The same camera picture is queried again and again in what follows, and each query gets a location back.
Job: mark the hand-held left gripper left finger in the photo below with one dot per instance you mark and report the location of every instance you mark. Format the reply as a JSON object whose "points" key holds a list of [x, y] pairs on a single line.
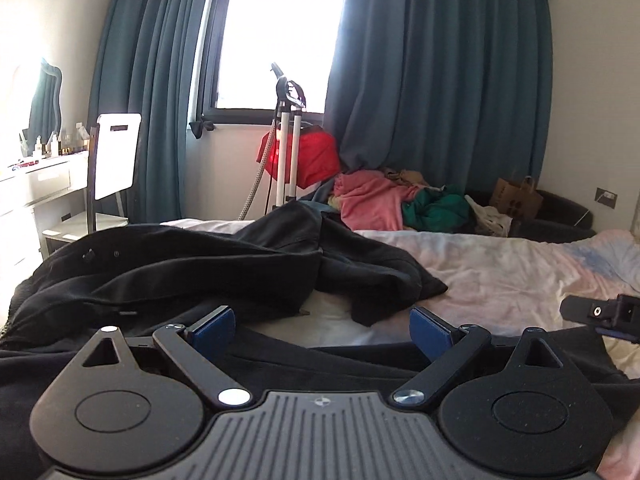
{"points": [[215, 332]]}

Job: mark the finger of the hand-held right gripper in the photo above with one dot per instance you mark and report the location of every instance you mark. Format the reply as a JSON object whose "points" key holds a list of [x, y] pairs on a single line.
{"points": [[582, 307]]}

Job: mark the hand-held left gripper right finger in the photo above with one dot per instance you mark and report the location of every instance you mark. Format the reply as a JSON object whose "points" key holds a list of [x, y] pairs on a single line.
{"points": [[427, 332]]}

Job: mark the black pants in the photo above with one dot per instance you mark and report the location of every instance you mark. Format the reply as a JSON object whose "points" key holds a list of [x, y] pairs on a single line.
{"points": [[175, 270]]}

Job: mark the bed with pastel sheet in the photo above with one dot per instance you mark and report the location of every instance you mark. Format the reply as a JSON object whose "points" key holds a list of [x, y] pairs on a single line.
{"points": [[500, 270]]}

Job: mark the black armchair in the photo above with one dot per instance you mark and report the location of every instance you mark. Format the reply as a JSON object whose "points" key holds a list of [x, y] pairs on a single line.
{"points": [[565, 212]]}

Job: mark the green cloth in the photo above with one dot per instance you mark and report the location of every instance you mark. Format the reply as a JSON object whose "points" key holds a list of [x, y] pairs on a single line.
{"points": [[437, 210]]}

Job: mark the brown paper bag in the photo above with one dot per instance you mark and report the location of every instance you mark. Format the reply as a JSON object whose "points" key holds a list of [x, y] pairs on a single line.
{"points": [[517, 202]]}

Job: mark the pink cloth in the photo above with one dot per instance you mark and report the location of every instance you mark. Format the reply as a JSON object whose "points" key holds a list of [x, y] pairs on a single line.
{"points": [[370, 202]]}

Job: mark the beige cloth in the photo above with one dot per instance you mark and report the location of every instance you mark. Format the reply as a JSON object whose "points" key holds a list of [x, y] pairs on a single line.
{"points": [[407, 177]]}

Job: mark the garment steamer stand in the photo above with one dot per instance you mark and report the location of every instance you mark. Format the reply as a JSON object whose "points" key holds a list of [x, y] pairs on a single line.
{"points": [[286, 150]]}

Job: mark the white chair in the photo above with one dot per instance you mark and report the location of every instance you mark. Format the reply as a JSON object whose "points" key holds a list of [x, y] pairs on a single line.
{"points": [[117, 160]]}

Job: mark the red garment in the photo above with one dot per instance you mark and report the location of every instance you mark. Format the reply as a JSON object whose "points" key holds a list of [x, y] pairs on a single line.
{"points": [[315, 157]]}

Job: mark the black curtain tie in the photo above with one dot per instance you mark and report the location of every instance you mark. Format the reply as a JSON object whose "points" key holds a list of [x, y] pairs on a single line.
{"points": [[201, 129]]}

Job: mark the white dressing table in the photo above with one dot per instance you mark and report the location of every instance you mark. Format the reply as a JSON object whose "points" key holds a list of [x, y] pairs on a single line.
{"points": [[45, 180]]}

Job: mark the group of cosmetic bottles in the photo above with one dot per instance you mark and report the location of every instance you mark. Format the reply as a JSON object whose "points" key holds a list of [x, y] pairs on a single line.
{"points": [[62, 142]]}

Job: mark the teal curtain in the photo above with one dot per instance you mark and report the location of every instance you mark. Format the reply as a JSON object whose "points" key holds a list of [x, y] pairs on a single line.
{"points": [[145, 85], [450, 70]]}

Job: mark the window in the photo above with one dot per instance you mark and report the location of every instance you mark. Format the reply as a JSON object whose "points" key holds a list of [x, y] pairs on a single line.
{"points": [[280, 35]]}

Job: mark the wall socket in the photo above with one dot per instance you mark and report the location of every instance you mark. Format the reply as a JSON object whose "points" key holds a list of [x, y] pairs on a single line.
{"points": [[606, 196]]}

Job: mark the wavy frame mirror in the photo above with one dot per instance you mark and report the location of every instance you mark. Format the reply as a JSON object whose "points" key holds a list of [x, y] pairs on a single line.
{"points": [[45, 97]]}

